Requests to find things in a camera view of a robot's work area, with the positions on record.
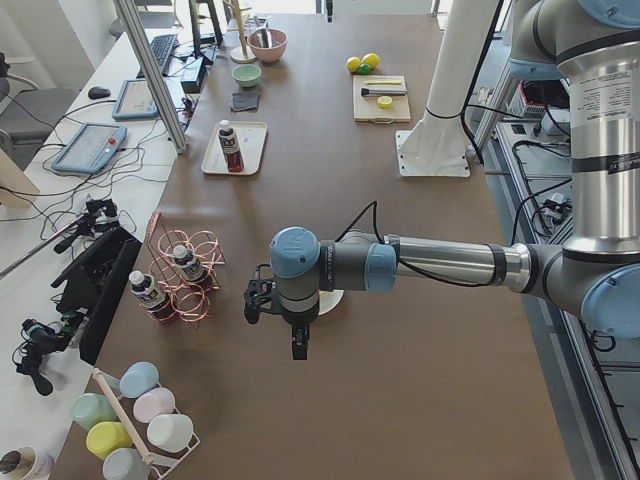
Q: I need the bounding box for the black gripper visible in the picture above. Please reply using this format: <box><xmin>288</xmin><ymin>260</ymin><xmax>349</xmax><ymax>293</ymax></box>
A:
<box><xmin>244</xmin><ymin>263</ymin><xmax>309</xmax><ymax>360</ymax></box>

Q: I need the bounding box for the white round plate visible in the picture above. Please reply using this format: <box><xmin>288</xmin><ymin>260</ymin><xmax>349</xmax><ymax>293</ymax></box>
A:
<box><xmin>319</xmin><ymin>290</ymin><xmax>344</xmax><ymax>315</ymax></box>

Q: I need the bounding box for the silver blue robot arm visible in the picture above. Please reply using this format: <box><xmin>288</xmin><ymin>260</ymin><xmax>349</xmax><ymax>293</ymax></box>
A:
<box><xmin>244</xmin><ymin>1</ymin><xmax>639</xmax><ymax>360</ymax></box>

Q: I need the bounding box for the cream rectangular tray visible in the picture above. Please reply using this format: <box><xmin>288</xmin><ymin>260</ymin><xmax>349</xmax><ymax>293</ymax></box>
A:
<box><xmin>201</xmin><ymin>120</ymin><xmax>268</xmax><ymax>176</ymax></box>

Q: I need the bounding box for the red juice bottle on tray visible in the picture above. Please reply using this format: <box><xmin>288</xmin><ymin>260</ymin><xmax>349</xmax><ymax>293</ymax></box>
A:
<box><xmin>218</xmin><ymin>120</ymin><xmax>244</xmax><ymax>173</ymax></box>

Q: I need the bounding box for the red bottle in rack rear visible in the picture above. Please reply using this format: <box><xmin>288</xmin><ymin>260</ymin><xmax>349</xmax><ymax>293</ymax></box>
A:
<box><xmin>172</xmin><ymin>244</ymin><xmax>206</xmax><ymax>283</ymax></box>

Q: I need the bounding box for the red bottle in rack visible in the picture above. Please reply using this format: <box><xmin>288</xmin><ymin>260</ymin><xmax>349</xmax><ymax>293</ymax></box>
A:
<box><xmin>172</xmin><ymin>244</ymin><xmax>206</xmax><ymax>283</ymax></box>
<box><xmin>129</xmin><ymin>270</ymin><xmax>175</xmax><ymax>323</ymax></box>

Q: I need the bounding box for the pink cup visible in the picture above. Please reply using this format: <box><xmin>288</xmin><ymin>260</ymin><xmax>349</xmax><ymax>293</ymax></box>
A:
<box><xmin>133</xmin><ymin>387</ymin><xmax>176</xmax><ymax>424</ymax></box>

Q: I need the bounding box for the red bottle in rack front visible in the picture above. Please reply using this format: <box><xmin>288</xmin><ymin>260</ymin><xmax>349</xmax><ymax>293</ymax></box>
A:
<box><xmin>129</xmin><ymin>270</ymin><xmax>175</xmax><ymax>323</ymax></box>

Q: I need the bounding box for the white cup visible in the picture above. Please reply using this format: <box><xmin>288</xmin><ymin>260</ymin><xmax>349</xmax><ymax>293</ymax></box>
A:
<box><xmin>147</xmin><ymin>414</ymin><xmax>194</xmax><ymax>453</ymax></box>

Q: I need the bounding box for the light blue cup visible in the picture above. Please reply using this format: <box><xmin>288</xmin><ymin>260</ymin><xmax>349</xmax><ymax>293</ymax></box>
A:
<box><xmin>119</xmin><ymin>361</ymin><xmax>159</xmax><ymax>399</ymax></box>

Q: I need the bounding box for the grey cup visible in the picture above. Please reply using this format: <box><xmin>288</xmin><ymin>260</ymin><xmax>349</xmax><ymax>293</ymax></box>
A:
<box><xmin>102</xmin><ymin>448</ymin><xmax>150</xmax><ymax>480</ymax></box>

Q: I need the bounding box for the yellow cup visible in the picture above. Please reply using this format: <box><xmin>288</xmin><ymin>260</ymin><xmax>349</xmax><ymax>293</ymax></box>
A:
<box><xmin>85</xmin><ymin>421</ymin><xmax>133</xmax><ymax>460</ymax></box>

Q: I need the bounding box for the mint green cup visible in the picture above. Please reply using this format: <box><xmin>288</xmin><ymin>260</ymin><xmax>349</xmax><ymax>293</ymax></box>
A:
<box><xmin>70</xmin><ymin>393</ymin><xmax>117</xmax><ymax>431</ymax></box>

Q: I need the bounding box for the wooden cutting board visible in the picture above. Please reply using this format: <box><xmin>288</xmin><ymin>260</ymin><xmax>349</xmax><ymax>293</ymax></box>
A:
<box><xmin>352</xmin><ymin>75</ymin><xmax>411</xmax><ymax>123</ymax></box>

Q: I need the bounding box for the grey cloth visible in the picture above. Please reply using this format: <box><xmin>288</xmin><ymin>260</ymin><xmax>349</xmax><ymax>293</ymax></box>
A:
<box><xmin>230</xmin><ymin>90</ymin><xmax>260</xmax><ymax>112</ymax></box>

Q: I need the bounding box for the lemon half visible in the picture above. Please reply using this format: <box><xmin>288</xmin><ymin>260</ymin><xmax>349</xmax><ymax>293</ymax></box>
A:
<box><xmin>376</xmin><ymin>96</ymin><xmax>393</xmax><ymax>109</ymax></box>

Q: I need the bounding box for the yellow peeler on board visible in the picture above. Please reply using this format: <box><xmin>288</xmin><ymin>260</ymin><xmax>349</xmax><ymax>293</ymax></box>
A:
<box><xmin>365</xmin><ymin>78</ymin><xmax>403</xmax><ymax>85</ymax></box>

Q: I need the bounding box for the mint green bowl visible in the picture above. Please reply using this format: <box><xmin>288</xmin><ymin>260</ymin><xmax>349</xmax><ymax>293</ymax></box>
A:
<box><xmin>232</xmin><ymin>64</ymin><xmax>262</xmax><ymax>88</ymax></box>

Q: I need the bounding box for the green lime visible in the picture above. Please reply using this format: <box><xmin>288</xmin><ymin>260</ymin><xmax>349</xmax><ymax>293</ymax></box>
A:
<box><xmin>356</xmin><ymin>63</ymin><xmax>372</xmax><ymax>75</ymax></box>

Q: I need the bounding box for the yellow lemon left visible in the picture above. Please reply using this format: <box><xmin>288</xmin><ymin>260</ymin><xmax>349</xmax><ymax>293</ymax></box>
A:
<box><xmin>346</xmin><ymin>56</ymin><xmax>362</xmax><ymax>73</ymax></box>

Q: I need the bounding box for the yellow lemon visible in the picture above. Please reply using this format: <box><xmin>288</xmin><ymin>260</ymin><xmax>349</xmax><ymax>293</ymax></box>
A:
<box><xmin>346</xmin><ymin>56</ymin><xmax>362</xmax><ymax>73</ymax></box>
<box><xmin>362</xmin><ymin>52</ymin><xmax>380</xmax><ymax>69</ymax></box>

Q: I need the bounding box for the blue teach pendant near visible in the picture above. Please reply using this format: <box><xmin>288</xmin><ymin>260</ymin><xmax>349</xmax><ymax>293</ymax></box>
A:
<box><xmin>51</xmin><ymin>123</ymin><xmax>128</xmax><ymax>174</ymax></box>

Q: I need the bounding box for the blue teach pendant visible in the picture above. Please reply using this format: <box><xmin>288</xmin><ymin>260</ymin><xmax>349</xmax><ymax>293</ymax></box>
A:
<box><xmin>51</xmin><ymin>123</ymin><xmax>128</xmax><ymax>174</ymax></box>
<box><xmin>112</xmin><ymin>79</ymin><xmax>159</xmax><ymax>121</ymax></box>

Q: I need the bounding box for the yellow lemon right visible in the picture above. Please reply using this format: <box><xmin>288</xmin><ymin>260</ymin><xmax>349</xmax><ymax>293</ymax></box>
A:
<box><xmin>362</xmin><ymin>52</ymin><xmax>380</xmax><ymax>69</ymax></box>

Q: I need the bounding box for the blue teach pendant far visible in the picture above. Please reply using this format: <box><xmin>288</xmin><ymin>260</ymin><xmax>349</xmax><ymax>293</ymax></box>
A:
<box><xmin>112</xmin><ymin>79</ymin><xmax>159</xmax><ymax>121</ymax></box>

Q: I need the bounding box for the wooden mug tree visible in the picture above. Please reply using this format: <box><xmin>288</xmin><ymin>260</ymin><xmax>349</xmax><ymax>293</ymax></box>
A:
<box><xmin>223</xmin><ymin>0</ymin><xmax>256</xmax><ymax>64</ymax></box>

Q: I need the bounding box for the pink bowl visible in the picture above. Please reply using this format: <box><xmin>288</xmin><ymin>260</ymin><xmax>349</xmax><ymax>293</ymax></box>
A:
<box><xmin>248</xmin><ymin>27</ymin><xmax>288</xmax><ymax>63</ymax></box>

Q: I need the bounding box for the black computer mouse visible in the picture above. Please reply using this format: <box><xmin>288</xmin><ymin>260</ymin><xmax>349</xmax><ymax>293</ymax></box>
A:
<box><xmin>87</xmin><ymin>86</ymin><xmax>111</xmax><ymax>100</ymax></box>

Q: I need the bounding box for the black keyboard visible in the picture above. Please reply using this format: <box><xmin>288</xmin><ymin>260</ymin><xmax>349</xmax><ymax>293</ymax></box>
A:
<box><xmin>150</xmin><ymin>33</ymin><xmax>178</xmax><ymax>77</ymax></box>

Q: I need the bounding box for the copper wire bottle rack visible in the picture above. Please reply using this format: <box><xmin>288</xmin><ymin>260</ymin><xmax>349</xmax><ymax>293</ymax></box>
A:
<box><xmin>145</xmin><ymin>210</ymin><xmax>226</xmax><ymax>328</ymax></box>

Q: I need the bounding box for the white wire cup rack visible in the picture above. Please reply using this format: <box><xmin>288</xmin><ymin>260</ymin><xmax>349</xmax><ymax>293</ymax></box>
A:
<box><xmin>91</xmin><ymin>367</ymin><xmax>201</xmax><ymax>479</ymax></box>

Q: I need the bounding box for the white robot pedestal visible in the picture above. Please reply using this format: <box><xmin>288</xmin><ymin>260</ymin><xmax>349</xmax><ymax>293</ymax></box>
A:
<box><xmin>396</xmin><ymin>0</ymin><xmax>502</xmax><ymax>178</ymax></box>

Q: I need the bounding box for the black handled knife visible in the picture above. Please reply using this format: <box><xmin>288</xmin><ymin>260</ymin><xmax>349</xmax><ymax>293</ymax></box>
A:
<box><xmin>360</xmin><ymin>87</ymin><xmax>407</xmax><ymax>97</ymax></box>

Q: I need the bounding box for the aluminium frame post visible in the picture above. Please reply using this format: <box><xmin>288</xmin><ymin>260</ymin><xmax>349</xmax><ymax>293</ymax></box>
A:
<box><xmin>113</xmin><ymin>0</ymin><xmax>188</xmax><ymax>154</ymax></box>

